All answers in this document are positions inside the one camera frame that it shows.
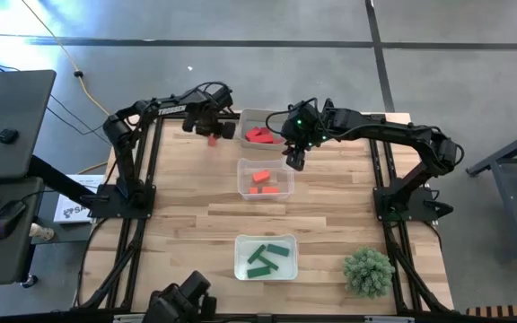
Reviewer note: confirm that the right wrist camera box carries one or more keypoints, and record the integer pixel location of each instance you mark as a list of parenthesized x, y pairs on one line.
[(301, 117)]

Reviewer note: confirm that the gray metal stand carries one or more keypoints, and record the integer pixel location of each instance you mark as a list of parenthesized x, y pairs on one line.
[(512, 206)]

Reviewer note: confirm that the small white rounded object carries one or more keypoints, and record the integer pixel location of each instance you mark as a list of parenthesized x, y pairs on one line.
[(42, 232)]

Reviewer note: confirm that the black and tan striped bar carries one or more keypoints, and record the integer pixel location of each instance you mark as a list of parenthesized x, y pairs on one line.
[(505, 310)]

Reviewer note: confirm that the black desk support bar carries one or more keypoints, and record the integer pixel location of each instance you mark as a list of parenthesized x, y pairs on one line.
[(61, 179)]

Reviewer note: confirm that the black aluminium table frame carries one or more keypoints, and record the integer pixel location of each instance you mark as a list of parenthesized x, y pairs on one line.
[(294, 319)]

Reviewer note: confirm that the white paper with logo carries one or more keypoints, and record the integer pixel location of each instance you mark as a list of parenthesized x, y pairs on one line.
[(72, 213)]

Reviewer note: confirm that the white plastic bin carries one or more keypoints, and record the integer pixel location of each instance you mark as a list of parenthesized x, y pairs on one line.
[(285, 269)]

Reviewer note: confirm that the green wooden block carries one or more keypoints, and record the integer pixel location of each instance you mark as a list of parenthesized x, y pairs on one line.
[(258, 272), (268, 263), (256, 254), (277, 250)]

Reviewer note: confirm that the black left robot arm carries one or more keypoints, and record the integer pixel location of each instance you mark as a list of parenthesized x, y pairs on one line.
[(126, 166)]

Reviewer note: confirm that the small orange wooden block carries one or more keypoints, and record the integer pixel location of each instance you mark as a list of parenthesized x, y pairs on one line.
[(253, 190)]

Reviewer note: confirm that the black desk caster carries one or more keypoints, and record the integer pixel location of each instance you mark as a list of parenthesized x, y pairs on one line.
[(28, 281)]

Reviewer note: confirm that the dark gray desk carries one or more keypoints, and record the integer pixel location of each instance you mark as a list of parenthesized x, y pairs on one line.
[(2, 264)]

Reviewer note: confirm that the black triangular frame bracket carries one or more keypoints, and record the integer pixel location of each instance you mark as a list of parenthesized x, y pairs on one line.
[(328, 103)]

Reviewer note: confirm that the gray plastic bin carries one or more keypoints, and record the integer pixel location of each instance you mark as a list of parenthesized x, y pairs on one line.
[(249, 117)]

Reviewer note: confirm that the artificial green potted plant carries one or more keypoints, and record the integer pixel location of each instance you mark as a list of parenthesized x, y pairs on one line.
[(369, 272)]

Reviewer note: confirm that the clear plastic bin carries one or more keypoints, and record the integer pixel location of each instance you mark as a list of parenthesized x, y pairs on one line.
[(281, 184)]

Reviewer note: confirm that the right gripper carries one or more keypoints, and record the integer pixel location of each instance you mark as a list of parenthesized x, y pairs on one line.
[(296, 159)]

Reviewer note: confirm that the black computer mouse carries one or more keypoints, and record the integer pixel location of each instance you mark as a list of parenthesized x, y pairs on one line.
[(7, 220)]

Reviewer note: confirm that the small black puck device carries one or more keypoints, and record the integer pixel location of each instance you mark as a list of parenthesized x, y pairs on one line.
[(7, 136)]

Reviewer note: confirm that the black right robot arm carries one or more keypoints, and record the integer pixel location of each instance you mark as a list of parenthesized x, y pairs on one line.
[(397, 130)]

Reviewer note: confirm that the silver bracket plate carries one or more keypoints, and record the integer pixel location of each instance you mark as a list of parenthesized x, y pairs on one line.
[(126, 318), (388, 319)]

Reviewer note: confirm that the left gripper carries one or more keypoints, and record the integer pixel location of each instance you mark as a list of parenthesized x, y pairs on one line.
[(207, 121)]

